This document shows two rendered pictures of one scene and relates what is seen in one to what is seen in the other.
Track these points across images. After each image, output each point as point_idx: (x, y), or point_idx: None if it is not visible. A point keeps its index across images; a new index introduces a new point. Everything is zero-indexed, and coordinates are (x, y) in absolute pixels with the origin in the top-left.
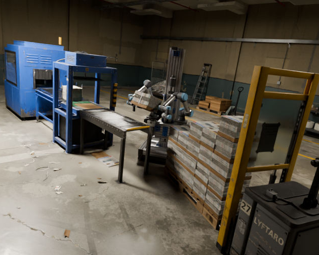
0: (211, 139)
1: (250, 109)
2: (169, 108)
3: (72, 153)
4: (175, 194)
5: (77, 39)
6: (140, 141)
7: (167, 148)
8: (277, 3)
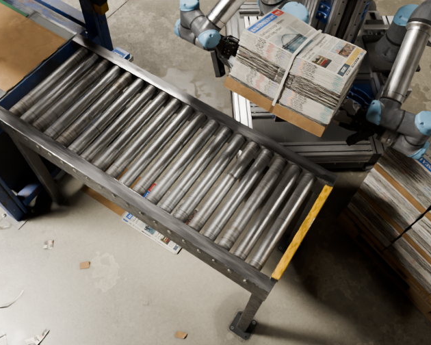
0: None
1: None
2: None
3: (33, 212)
4: (410, 328)
5: None
6: (195, 48)
7: (362, 185)
8: None
